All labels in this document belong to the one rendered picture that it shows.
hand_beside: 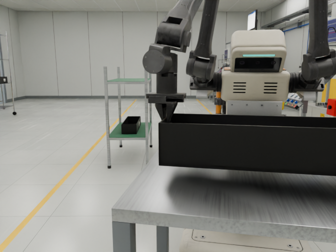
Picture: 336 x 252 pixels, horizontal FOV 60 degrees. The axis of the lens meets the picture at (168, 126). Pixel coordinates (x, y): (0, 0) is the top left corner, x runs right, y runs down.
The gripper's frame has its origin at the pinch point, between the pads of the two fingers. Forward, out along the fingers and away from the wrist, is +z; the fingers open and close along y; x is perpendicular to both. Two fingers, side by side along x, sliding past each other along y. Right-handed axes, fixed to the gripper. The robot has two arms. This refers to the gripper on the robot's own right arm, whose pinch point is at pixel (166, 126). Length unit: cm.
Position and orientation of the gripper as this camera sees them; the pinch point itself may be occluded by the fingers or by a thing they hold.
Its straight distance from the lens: 81.4
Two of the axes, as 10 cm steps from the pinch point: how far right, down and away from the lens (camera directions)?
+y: 9.8, 0.4, -1.7
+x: 1.8, -1.7, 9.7
